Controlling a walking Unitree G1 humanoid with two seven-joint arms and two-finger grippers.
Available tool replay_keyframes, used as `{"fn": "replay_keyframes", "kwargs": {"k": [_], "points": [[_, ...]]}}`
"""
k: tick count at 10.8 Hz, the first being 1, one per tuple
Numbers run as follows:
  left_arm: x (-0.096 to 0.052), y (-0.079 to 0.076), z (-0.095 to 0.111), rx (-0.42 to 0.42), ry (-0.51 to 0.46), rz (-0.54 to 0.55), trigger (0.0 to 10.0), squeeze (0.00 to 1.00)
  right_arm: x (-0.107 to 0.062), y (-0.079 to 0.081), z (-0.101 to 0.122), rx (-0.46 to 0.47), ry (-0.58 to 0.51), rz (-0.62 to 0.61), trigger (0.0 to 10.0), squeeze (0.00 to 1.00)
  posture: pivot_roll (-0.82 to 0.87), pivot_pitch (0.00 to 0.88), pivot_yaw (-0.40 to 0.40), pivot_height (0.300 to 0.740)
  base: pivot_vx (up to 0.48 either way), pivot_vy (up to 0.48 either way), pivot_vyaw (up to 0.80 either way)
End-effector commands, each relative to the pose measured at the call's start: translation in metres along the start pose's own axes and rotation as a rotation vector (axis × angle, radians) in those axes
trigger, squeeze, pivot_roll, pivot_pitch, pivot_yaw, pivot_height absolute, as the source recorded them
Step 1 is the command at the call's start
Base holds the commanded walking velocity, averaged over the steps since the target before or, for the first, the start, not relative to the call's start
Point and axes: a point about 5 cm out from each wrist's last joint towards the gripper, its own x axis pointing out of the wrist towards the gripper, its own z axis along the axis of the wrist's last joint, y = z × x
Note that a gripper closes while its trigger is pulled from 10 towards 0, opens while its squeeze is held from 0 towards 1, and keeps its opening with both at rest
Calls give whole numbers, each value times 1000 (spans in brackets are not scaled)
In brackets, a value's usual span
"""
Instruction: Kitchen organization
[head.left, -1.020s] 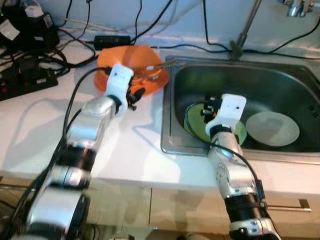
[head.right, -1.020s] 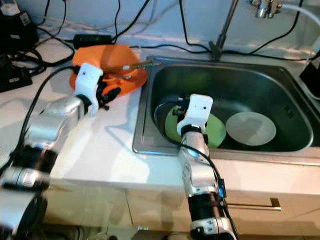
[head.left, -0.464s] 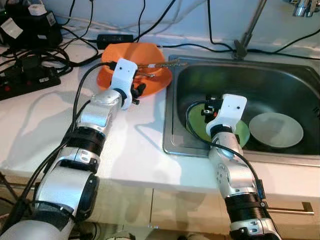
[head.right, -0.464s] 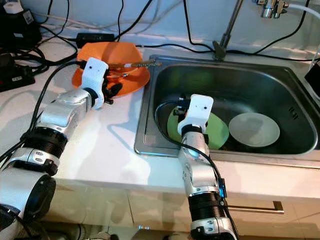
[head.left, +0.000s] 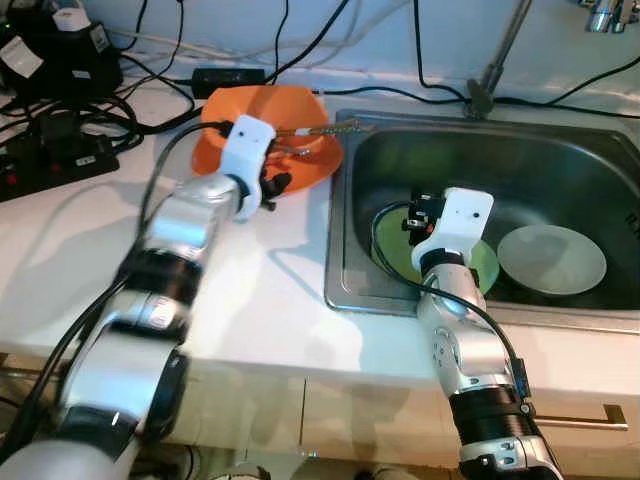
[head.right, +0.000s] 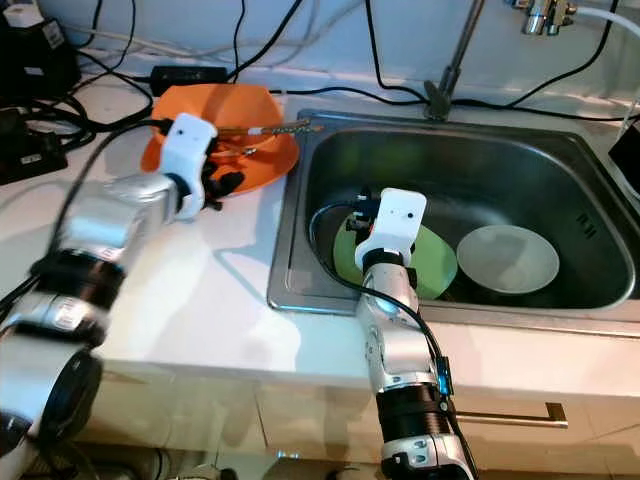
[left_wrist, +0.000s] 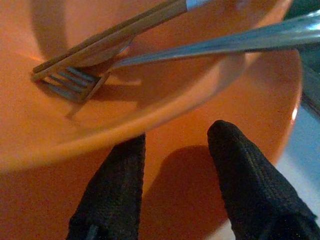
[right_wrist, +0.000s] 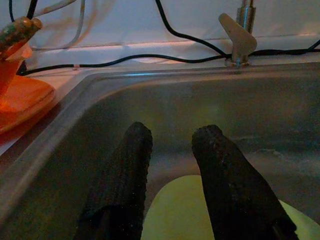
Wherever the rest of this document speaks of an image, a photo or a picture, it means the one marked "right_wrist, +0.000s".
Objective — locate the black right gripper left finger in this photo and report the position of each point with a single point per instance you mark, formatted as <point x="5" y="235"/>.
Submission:
<point x="120" y="180"/>

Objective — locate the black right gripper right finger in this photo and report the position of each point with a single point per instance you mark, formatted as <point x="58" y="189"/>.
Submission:
<point x="230" y="185"/>

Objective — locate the orange plate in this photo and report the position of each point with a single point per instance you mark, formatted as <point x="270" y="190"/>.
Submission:
<point x="27" y="100"/>

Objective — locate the orange bowl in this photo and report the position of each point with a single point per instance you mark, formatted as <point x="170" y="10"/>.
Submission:
<point x="10" y="67"/>

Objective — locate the green plate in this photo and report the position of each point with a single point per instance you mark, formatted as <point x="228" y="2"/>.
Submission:
<point x="175" y="212"/>

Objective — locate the stainless steel sink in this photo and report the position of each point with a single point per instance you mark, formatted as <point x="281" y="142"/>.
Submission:
<point x="225" y="105"/>

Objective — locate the silver gooseneck faucet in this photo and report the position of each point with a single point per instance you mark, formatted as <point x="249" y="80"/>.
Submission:
<point x="240" y="37"/>

